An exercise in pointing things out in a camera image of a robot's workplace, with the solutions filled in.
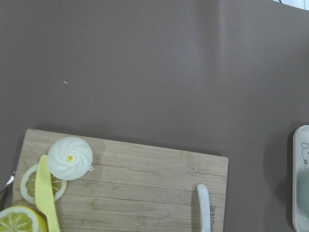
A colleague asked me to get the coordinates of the white ceramic spoon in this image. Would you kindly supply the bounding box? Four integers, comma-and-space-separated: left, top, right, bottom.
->
197, 184, 211, 232

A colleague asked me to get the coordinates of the bamboo cutting board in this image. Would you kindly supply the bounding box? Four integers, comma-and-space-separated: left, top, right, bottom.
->
11, 128, 229, 232

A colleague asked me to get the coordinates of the white toy steamed bun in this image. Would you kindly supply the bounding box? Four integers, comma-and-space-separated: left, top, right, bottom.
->
47, 136, 93, 180

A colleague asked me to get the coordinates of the lemon slice toy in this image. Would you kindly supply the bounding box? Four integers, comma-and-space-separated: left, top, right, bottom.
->
20, 164, 68, 204

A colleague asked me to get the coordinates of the cream serving tray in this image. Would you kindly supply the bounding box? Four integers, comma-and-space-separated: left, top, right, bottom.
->
292, 125, 309, 232

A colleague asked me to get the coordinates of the lemon half toy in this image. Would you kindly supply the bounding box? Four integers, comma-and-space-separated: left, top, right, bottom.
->
0, 205, 48, 232

